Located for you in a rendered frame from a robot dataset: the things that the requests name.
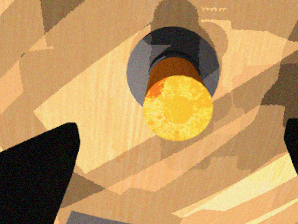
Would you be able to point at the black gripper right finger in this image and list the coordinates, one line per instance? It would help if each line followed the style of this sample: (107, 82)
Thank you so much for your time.
(291, 140)

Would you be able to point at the orange knob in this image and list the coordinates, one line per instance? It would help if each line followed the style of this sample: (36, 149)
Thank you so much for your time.
(177, 104)

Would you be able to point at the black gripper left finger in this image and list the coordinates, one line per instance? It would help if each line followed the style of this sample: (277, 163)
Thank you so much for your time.
(35, 174)

